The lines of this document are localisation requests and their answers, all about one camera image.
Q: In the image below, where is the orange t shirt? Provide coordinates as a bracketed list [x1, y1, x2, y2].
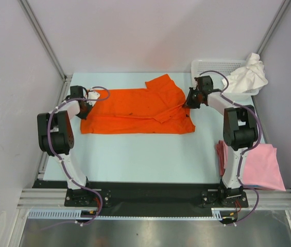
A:
[80, 74, 195, 134]

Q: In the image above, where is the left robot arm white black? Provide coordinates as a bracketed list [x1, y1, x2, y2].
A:
[37, 85, 94, 206]

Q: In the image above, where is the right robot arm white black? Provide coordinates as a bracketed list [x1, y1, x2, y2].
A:
[183, 76, 261, 207]

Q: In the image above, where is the white plastic basket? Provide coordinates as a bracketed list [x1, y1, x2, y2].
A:
[191, 59, 260, 101]

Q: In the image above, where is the white t shirt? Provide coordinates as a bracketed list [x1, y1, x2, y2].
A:
[222, 52, 268, 93]

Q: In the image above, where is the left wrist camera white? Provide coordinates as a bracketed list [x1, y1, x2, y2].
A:
[87, 89, 100, 106]

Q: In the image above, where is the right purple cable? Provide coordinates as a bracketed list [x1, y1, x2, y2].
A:
[199, 70, 262, 227]

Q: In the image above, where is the purple cable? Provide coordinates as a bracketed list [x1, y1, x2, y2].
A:
[28, 86, 110, 234]
[199, 70, 262, 227]

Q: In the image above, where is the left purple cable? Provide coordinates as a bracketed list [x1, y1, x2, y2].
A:
[28, 86, 110, 234]

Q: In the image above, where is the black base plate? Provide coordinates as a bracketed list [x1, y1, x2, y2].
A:
[31, 180, 249, 217]

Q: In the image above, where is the white slotted cable duct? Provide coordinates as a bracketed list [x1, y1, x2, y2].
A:
[28, 209, 235, 221]

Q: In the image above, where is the aluminium frame rail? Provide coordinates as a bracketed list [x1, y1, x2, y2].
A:
[17, 188, 291, 210]

